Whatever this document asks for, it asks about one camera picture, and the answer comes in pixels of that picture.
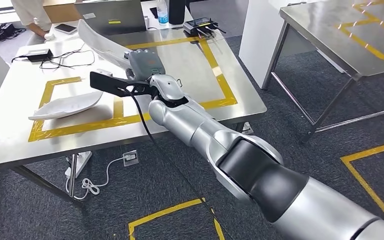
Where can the black router with antennas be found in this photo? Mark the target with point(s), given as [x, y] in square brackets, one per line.
[197, 26]

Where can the steel workbench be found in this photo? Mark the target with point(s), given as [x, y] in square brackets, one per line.
[178, 66]

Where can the large yellow table tape frame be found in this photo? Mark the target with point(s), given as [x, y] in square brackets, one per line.
[226, 89]

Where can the black power adapter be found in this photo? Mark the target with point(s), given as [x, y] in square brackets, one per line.
[39, 55]

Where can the white power strip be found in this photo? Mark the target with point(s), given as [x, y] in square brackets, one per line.
[82, 160]

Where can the black camera bracket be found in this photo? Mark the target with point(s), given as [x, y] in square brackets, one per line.
[112, 85]

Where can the black cylinder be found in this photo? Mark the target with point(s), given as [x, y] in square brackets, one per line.
[177, 11]

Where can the brown cardboard box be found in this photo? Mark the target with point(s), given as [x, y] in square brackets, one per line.
[62, 11]

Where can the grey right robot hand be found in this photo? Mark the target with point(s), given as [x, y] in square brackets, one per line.
[147, 64]

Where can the steel table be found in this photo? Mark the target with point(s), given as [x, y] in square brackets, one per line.
[328, 30]

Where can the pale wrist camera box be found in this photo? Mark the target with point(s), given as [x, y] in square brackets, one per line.
[104, 72]

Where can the grey laptop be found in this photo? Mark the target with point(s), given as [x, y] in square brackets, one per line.
[112, 16]

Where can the person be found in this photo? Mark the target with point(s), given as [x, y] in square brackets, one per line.
[33, 15]

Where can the small yellow table tape frame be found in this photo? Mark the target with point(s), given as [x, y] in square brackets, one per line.
[79, 127]

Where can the white curved car part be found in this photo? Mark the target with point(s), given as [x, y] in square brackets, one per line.
[66, 106]
[102, 43]

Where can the black smartphone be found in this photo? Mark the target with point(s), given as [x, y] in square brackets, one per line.
[154, 12]

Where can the clear water bottle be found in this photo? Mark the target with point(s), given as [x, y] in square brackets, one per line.
[162, 15]

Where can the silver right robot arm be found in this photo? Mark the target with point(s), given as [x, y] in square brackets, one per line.
[205, 132]

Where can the grey floor outlet box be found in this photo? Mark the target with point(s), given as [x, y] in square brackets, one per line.
[130, 158]

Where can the white pillar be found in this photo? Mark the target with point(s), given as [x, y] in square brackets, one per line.
[258, 39]

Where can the black chargers pile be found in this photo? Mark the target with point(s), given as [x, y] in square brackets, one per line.
[0, 31]

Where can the smartphone with pale rim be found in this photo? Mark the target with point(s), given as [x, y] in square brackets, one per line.
[65, 28]

